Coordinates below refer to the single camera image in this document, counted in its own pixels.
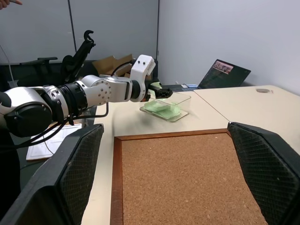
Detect wood framed cork board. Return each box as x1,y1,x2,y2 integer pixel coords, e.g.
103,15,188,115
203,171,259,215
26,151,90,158
110,128,269,225

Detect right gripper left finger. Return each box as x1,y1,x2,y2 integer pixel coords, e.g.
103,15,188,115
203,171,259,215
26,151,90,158
0,123,105,225

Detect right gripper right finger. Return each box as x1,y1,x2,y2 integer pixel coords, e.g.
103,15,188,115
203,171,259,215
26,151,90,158
227,121,300,225

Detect brown cardboard box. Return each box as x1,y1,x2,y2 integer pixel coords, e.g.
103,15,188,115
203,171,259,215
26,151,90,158
92,54,134,78

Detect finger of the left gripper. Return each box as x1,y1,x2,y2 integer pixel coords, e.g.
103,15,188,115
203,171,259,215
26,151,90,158
151,84,173,91
156,90,174,98

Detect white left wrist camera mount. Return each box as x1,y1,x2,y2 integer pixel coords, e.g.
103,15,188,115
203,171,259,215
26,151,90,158
129,54,156,103

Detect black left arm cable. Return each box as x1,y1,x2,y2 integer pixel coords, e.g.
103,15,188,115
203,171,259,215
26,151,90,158
14,103,110,149

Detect dark open laptop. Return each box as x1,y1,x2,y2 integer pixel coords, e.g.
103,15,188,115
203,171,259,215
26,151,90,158
164,59,252,91

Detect white paper sheets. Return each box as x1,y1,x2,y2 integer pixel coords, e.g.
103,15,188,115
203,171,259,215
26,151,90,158
25,123,83,162

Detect black office chair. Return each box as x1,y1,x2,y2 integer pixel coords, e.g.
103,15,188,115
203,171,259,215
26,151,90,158
20,30,97,86

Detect person's bare hand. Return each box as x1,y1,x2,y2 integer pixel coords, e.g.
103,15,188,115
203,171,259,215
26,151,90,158
0,0,23,10

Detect clear plastic container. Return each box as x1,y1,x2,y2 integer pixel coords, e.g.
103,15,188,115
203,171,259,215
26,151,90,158
139,91,192,123

